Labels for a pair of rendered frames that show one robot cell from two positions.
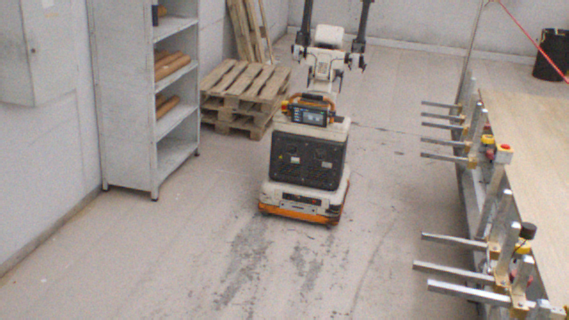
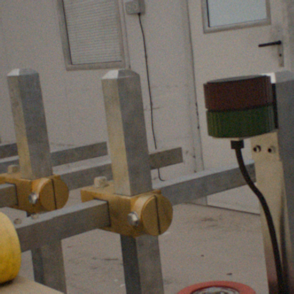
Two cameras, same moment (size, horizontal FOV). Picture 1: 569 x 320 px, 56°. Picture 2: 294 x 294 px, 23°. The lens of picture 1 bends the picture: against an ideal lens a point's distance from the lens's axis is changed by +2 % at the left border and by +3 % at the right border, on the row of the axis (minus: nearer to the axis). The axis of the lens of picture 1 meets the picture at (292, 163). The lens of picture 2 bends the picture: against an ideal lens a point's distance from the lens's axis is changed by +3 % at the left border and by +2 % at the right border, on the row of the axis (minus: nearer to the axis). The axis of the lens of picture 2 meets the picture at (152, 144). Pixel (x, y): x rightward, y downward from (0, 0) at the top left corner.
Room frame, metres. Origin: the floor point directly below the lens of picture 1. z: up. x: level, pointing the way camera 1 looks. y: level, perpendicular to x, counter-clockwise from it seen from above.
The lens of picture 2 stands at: (2.18, -1.46, 1.15)
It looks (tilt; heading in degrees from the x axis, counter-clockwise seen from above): 8 degrees down; 133
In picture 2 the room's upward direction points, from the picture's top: 6 degrees counter-clockwise
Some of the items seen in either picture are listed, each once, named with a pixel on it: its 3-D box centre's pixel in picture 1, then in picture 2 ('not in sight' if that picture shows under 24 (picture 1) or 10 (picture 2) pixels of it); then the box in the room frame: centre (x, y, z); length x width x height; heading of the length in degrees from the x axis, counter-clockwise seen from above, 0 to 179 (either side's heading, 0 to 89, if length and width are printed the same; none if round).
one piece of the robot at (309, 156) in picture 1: (310, 141); not in sight; (3.59, -0.12, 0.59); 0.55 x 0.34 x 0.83; 79
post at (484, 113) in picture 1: (475, 145); not in sight; (3.05, -1.12, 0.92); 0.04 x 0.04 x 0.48; 80
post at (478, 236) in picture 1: (489, 201); not in sight; (2.32, -0.99, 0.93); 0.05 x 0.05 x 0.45; 80
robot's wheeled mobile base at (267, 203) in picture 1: (307, 186); not in sight; (3.68, -0.14, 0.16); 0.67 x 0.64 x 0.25; 169
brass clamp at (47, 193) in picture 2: not in sight; (32, 190); (1.30, -0.81, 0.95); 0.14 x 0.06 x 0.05; 170
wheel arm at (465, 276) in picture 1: (466, 276); not in sight; (1.80, -0.76, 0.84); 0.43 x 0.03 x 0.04; 80
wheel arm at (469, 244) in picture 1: (470, 245); not in sight; (2.04, -0.84, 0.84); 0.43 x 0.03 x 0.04; 80
